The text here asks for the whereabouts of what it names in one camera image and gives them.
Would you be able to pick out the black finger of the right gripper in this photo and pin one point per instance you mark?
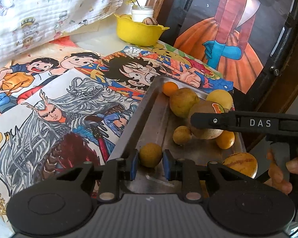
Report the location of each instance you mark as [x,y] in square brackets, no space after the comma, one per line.
[217,121]

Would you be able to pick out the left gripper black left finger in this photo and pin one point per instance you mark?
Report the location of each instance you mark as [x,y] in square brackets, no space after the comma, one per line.
[114,171]

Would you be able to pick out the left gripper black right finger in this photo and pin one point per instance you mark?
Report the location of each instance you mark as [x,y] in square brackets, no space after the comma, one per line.
[184,171]

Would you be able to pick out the brown kiwi with sticker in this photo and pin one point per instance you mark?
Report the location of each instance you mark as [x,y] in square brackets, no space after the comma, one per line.
[205,107]

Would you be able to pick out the small round brown longan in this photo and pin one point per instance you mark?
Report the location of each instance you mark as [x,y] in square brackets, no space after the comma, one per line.
[150,155]

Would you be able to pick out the small orange kumquat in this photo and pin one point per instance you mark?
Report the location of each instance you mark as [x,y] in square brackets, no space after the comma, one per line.
[169,88]

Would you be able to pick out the orange kumquat near melon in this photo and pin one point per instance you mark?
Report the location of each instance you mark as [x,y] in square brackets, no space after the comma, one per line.
[225,140]

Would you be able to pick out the metal tray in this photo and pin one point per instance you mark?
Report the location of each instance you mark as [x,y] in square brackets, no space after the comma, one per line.
[154,122]

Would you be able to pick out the small yellow lemon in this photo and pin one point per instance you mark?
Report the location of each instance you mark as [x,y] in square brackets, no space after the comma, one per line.
[221,97]

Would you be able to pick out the small brown round fruit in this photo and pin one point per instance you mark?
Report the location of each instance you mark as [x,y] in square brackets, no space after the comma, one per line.
[182,135]

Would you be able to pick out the striped pepino on tray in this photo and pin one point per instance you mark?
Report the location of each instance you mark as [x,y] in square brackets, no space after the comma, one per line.
[244,163]

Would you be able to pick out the large yellow-green pear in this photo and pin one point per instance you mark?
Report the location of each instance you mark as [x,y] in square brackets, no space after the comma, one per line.
[181,102]

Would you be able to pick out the silver dragon warrior drawing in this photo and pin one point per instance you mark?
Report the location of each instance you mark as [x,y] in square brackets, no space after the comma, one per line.
[72,119]

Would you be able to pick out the orange dress girl painting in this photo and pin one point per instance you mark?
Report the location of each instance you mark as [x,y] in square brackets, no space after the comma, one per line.
[235,37]

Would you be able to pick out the striped pepino in bowl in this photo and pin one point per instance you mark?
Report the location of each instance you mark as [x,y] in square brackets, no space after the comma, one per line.
[150,21]

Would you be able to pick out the yellow plastic bowl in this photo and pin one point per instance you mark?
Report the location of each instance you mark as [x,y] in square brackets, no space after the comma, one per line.
[138,33]

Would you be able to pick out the two boys cartoon drawing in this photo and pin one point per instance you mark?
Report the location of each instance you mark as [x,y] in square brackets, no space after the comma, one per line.
[26,74]

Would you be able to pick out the white jar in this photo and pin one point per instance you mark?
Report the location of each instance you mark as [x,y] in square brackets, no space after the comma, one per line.
[139,13]

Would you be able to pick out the pale apple in bowl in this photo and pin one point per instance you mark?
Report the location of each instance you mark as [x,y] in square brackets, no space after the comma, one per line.
[126,16]

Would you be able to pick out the white printed cartoon cloth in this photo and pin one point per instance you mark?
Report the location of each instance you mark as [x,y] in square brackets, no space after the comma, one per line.
[26,24]

